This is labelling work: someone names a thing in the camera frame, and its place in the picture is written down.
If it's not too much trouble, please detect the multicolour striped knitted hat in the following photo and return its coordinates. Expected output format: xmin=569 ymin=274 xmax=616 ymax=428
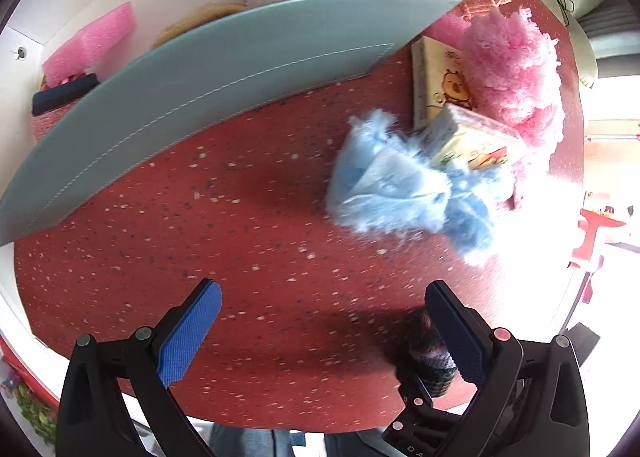
xmin=396 ymin=307 xmax=458 ymax=399

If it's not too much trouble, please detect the light blue fluffy cloth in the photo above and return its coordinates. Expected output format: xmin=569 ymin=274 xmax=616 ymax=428
xmin=326 ymin=109 xmax=514 ymax=264

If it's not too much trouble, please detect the red plastic stool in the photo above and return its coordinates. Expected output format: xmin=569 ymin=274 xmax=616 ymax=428
xmin=566 ymin=205 xmax=629 ymax=305

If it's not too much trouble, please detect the small tissue box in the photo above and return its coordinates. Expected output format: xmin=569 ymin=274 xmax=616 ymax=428
xmin=420 ymin=104 xmax=526 ymax=170

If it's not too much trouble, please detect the pink navy knitted hat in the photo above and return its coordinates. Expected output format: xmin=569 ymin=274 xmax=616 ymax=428
xmin=30 ymin=73 xmax=100 ymax=143

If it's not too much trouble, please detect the pink fluffy duster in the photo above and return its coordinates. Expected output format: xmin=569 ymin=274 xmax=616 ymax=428
xmin=460 ymin=7 xmax=564 ymax=152

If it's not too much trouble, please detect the large white storage box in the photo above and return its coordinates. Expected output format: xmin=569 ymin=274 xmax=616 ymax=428
xmin=1 ymin=0 xmax=461 ymax=243

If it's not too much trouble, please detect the beige knitted hat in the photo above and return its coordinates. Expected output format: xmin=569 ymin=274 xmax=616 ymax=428
xmin=151 ymin=3 xmax=246 ymax=50

